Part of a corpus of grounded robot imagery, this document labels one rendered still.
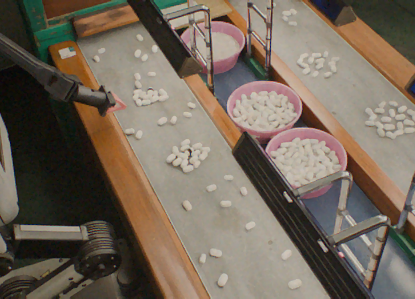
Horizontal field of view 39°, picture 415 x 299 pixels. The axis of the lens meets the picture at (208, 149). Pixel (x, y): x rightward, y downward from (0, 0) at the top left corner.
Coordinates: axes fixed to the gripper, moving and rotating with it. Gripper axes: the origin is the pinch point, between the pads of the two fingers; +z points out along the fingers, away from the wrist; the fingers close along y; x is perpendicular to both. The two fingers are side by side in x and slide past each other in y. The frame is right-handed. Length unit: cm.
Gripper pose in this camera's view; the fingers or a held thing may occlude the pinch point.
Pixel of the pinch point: (123, 107)
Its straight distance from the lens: 206.0
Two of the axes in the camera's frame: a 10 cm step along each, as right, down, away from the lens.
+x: -5.5, 7.4, 4.0
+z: 7.4, 2.0, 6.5
